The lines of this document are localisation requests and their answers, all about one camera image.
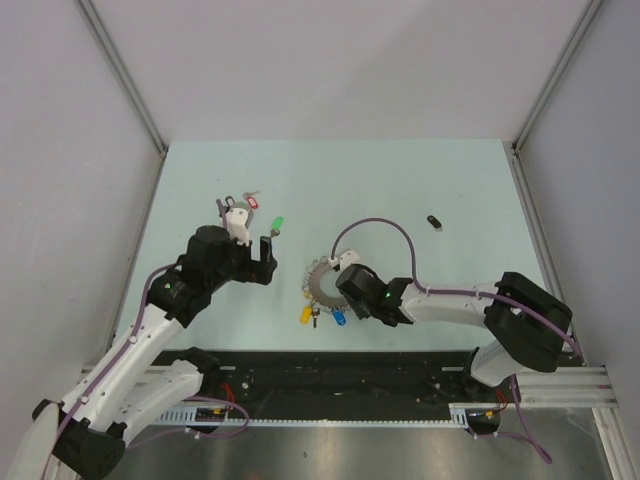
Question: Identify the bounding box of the yellow tag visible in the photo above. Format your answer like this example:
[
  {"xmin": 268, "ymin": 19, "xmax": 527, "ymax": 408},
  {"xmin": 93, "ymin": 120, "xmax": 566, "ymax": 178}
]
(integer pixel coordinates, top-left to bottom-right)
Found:
[{"xmin": 299, "ymin": 306, "xmax": 312, "ymax": 325}]

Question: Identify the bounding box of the green tag key upper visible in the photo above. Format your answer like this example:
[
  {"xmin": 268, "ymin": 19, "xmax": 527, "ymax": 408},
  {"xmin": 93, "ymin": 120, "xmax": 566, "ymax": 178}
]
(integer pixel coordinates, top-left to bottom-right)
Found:
[{"xmin": 234, "ymin": 202, "xmax": 251, "ymax": 212}]

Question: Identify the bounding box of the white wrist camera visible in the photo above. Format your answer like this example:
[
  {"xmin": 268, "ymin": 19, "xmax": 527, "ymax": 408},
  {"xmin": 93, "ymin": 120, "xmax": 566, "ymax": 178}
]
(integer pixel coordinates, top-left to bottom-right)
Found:
[
  {"xmin": 337, "ymin": 249, "xmax": 360, "ymax": 271},
  {"xmin": 225, "ymin": 207, "xmax": 253, "ymax": 247}
]

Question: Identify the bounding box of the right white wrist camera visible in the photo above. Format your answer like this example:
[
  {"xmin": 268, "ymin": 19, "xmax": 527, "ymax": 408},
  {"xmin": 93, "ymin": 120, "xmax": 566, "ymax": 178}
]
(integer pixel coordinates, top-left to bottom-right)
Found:
[{"xmin": 337, "ymin": 249, "xmax": 360, "ymax": 271}]

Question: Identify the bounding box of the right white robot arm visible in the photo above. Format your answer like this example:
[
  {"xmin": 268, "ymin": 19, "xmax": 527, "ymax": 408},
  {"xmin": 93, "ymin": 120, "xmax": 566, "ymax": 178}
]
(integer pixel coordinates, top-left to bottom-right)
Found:
[{"xmin": 336, "ymin": 264, "xmax": 573, "ymax": 401}]

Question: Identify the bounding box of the green tag key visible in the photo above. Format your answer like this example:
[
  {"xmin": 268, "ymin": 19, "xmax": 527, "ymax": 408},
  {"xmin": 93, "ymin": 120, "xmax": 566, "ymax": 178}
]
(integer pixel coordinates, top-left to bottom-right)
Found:
[
  {"xmin": 234, "ymin": 202, "xmax": 251, "ymax": 212},
  {"xmin": 270, "ymin": 216, "xmax": 284, "ymax": 237}
]

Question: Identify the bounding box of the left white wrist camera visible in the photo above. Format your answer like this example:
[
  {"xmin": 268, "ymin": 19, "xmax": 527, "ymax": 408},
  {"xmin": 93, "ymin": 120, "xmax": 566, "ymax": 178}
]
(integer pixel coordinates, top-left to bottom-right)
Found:
[{"xmin": 225, "ymin": 207, "xmax": 253, "ymax": 247}]

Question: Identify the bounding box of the metal disc keyring organiser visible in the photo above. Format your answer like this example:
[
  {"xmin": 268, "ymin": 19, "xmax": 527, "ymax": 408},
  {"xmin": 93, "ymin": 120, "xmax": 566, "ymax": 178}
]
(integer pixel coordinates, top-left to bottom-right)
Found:
[{"xmin": 302, "ymin": 256, "xmax": 350, "ymax": 313}]

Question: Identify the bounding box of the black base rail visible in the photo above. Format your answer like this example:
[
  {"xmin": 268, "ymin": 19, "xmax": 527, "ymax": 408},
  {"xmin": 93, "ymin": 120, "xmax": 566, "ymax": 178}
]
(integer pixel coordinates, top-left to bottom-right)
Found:
[{"xmin": 154, "ymin": 349, "xmax": 521, "ymax": 409}]

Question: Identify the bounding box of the white slotted cable duct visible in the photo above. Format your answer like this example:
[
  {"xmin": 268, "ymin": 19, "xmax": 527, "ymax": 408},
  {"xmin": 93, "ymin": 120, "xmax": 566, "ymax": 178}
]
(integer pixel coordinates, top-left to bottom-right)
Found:
[{"xmin": 159, "ymin": 403, "xmax": 496, "ymax": 429}]

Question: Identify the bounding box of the green tag key lower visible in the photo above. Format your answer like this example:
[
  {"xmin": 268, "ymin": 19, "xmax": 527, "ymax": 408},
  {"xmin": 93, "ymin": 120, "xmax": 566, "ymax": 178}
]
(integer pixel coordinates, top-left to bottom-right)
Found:
[{"xmin": 270, "ymin": 216, "xmax": 284, "ymax": 237}]

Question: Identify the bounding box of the red tag key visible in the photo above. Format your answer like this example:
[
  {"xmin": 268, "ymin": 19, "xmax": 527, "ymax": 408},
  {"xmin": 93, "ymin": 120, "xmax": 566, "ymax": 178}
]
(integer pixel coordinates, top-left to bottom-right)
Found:
[{"xmin": 243, "ymin": 190, "xmax": 260, "ymax": 210}]

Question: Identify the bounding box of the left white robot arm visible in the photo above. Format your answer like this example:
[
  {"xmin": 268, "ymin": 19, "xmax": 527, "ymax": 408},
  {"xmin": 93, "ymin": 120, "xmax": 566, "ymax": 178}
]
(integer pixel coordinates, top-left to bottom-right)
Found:
[{"xmin": 10, "ymin": 225, "xmax": 278, "ymax": 479}]

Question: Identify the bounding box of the blue tag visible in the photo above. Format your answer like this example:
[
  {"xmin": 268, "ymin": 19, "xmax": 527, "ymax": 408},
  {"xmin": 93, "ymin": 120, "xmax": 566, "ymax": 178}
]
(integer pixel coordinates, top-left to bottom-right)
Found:
[{"xmin": 332, "ymin": 310, "xmax": 346, "ymax": 326}]

